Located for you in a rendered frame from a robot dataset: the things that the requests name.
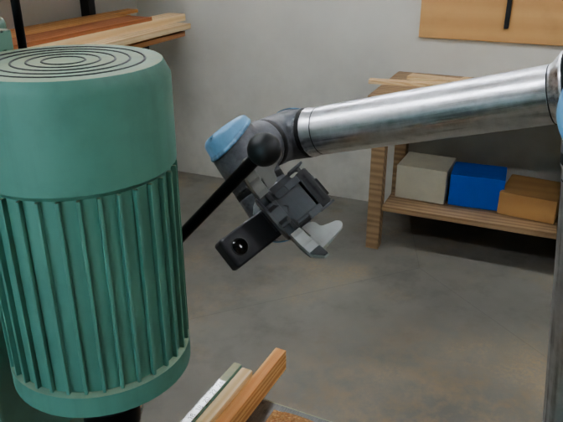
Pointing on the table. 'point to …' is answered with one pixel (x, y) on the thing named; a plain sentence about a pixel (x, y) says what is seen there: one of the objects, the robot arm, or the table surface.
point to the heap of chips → (286, 417)
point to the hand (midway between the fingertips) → (281, 211)
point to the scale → (204, 401)
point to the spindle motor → (90, 229)
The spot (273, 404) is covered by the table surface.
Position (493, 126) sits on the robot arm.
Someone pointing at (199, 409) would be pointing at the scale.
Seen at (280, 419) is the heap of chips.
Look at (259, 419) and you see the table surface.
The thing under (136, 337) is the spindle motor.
